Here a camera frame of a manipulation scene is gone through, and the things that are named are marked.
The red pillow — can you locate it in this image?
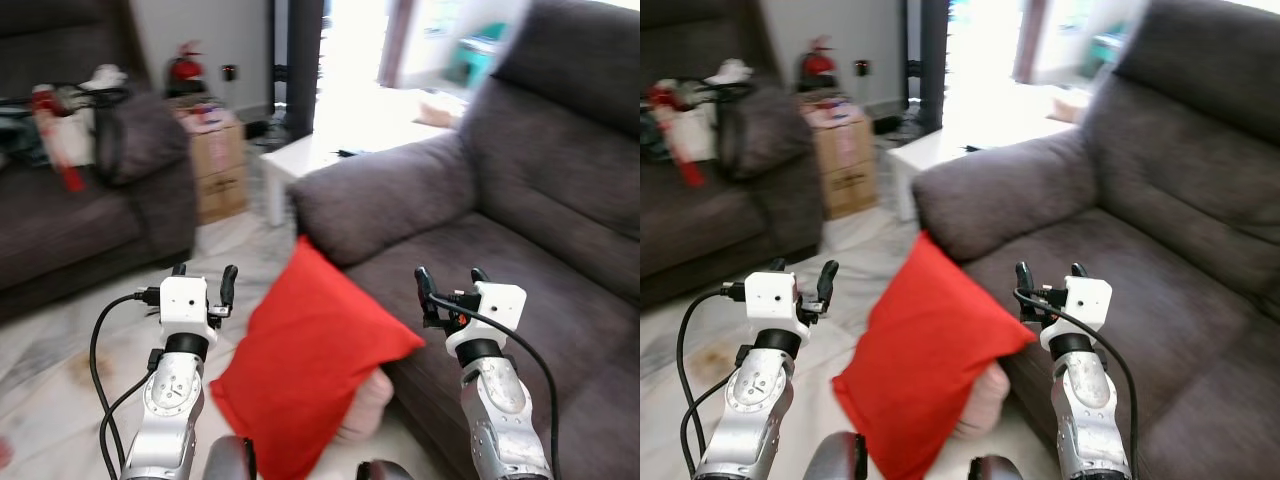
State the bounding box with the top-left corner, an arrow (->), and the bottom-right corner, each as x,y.
208,236 -> 426,480
832,230 -> 1036,480

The dark grey two-seat sofa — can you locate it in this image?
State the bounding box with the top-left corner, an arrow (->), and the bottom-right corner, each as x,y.
288,0 -> 641,480
912,0 -> 1280,480

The dark grey cluttered sofa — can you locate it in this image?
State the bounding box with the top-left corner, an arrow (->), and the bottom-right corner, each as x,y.
640,0 -> 826,306
0,0 -> 198,321

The brown cardboard box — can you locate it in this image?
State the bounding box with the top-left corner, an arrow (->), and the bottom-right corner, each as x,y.
175,100 -> 249,226
800,95 -> 879,221

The white low table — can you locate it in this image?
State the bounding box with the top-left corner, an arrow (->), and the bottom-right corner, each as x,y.
885,85 -> 1076,223
260,85 -> 471,226

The white and red bag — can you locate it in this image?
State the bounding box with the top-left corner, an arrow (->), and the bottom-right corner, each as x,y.
648,80 -> 721,188
28,85 -> 98,193

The pink printed packet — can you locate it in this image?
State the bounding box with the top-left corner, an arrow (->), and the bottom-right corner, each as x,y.
172,97 -> 236,134
800,92 -> 861,129

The pale pink object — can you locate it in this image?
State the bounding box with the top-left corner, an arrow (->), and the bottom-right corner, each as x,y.
1045,90 -> 1091,123
415,93 -> 466,128

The red fire extinguisher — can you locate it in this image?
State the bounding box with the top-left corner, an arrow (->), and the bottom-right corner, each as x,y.
797,35 -> 839,93
165,40 -> 208,98

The white plush toy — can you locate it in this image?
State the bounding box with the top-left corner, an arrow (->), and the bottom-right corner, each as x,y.
712,58 -> 756,86
83,64 -> 129,93

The blue teal structure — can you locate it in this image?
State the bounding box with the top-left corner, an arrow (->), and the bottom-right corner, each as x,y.
1088,25 -> 1131,81
448,25 -> 503,89

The black pillar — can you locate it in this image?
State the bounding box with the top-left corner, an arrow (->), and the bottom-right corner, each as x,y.
918,0 -> 949,133
285,0 -> 326,141

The brown curtain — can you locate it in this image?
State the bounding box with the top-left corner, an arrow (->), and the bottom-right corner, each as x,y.
378,0 -> 416,89
1012,0 -> 1049,84

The window with white grille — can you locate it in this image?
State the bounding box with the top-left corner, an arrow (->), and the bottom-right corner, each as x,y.
322,0 -> 531,121
948,0 -> 1151,116

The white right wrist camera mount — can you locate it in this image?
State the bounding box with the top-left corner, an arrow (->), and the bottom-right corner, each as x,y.
1040,276 -> 1114,351
445,282 -> 528,353

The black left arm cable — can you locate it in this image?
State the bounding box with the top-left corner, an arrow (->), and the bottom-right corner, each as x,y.
676,283 -> 751,476
88,287 -> 166,480

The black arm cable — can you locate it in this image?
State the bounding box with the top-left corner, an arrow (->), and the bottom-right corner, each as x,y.
676,283 -> 751,476
1013,288 -> 1141,480
88,287 -> 166,480
430,292 -> 561,480

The black bag handle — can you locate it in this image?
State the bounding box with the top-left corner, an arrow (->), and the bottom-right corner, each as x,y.
60,85 -> 133,186
690,80 -> 753,181

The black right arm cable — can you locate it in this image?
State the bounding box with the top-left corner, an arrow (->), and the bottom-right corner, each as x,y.
430,292 -> 561,480
1013,288 -> 1141,480

